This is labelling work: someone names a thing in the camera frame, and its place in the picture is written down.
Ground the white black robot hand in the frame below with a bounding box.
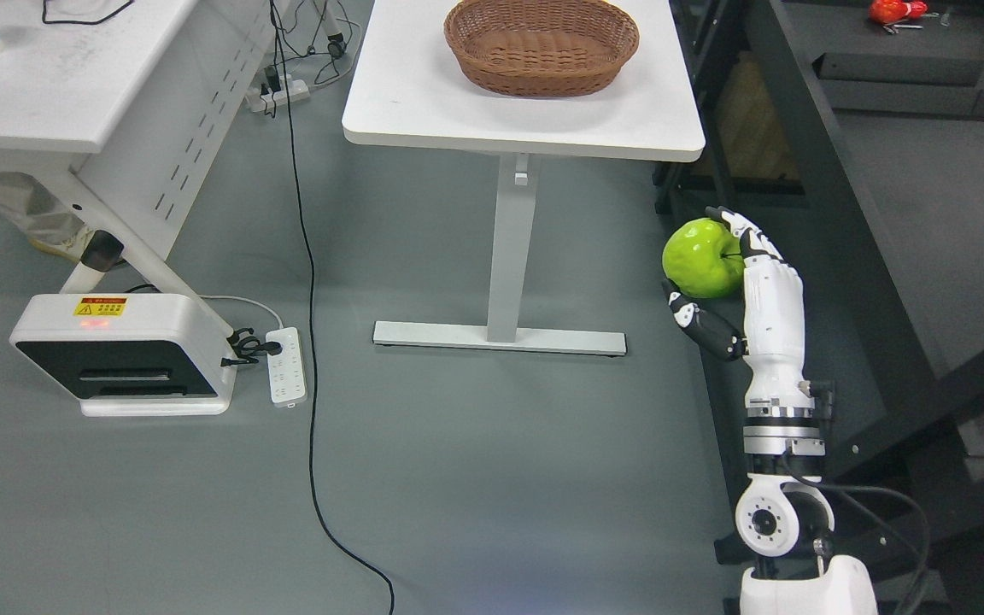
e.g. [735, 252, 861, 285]
[664, 207, 815, 416]

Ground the green apple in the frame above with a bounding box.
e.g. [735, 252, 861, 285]
[661, 218, 745, 299]

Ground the white black robot base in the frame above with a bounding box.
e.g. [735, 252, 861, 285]
[10, 293, 236, 417]

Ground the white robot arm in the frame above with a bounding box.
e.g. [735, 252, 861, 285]
[735, 398, 878, 614]

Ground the red toy on shelf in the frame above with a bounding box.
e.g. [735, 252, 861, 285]
[868, 0, 928, 25]

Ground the brown wicker basket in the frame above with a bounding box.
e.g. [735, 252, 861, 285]
[442, 1, 641, 97]

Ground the white power strip near base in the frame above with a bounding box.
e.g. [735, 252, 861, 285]
[265, 326, 308, 407]

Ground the white power strip far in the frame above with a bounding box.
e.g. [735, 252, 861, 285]
[243, 73, 311, 114]

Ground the white perforated workbench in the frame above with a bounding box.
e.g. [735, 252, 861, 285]
[0, 1, 288, 314]

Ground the long black floor cable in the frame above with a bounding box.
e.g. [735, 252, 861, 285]
[268, 0, 396, 615]

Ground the white pedestal table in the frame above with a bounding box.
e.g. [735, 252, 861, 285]
[341, 1, 706, 355]

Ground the black looped cable on workbench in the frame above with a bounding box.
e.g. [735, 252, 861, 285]
[41, 0, 136, 26]

